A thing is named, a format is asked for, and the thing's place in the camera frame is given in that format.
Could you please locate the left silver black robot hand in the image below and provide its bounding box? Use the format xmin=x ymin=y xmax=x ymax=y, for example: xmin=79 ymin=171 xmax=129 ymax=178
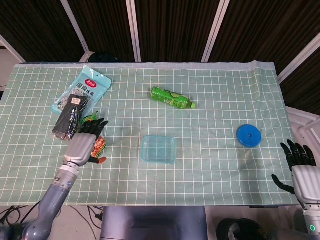
xmin=63 ymin=118 xmax=110 ymax=167

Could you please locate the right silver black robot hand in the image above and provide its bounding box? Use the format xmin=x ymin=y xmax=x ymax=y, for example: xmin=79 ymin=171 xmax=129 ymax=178
xmin=271 ymin=139 xmax=320 ymax=205

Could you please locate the clear plastic food container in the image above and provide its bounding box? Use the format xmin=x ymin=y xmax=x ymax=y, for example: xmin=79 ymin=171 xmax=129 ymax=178
xmin=142 ymin=136 xmax=176 ymax=165

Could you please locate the black round robot shoulder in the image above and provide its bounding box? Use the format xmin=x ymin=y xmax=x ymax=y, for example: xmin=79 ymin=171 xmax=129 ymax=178
xmin=216 ymin=218 xmax=270 ymax=240

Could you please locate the orange green snack bag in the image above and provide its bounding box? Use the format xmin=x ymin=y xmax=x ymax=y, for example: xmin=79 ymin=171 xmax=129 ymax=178
xmin=79 ymin=113 xmax=108 ymax=165

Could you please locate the black glossy foil package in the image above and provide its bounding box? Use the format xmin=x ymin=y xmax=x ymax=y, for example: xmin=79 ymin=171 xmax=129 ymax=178
xmin=52 ymin=93 xmax=91 ymax=142

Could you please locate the white metal stand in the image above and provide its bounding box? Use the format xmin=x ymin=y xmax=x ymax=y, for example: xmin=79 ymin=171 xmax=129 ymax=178
xmin=284 ymin=106 xmax=320 ymax=143

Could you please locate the light blue snack packet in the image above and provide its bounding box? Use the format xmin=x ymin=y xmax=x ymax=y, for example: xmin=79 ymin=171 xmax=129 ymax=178
xmin=50 ymin=64 xmax=113 ymax=116

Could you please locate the blue round disc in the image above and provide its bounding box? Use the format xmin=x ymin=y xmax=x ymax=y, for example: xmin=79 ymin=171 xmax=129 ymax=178
xmin=236 ymin=124 xmax=262 ymax=148

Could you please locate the black chair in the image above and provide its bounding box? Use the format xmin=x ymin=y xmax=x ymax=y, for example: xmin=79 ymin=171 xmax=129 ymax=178
xmin=88 ymin=51 xmax=121 ymax=63

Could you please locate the green tea bottle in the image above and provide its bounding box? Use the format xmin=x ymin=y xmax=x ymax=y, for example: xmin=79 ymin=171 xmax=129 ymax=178
xmin=150 ymin=86 xmax=197 ymax=110

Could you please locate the blue-grey robot torso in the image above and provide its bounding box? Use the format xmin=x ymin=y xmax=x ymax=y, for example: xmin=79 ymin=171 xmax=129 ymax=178
xmin=99 ymin=206 xmax=208 ymax=240

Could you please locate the green checkered tablecloth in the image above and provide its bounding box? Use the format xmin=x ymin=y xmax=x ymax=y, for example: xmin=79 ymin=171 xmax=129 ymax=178
xmin=0 ymin=61 xmax=300 ymax=207

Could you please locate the black floor cable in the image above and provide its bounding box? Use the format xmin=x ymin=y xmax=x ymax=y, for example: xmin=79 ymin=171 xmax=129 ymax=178
xmin=74 ymin=206 xmax=103 ymax=227
xmin=0 ymin=204 xmax=42 ymax=226

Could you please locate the white metal frame rail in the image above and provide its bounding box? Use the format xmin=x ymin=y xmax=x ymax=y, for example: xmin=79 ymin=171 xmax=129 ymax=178
xmin=0 ymin=33 xmax=27 ymax=63
xmin=276 ymin=32 xmax=320 ymax=85

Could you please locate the white metal frame post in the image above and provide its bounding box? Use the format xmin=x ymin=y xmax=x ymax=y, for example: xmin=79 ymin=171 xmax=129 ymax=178
xmin=201 ymin=0 xmax=231 ymax=63
xmin=59 ymin=0 xmax=90 ymax=63
xmin=125 ymin=0 xmax=142 ymax=63

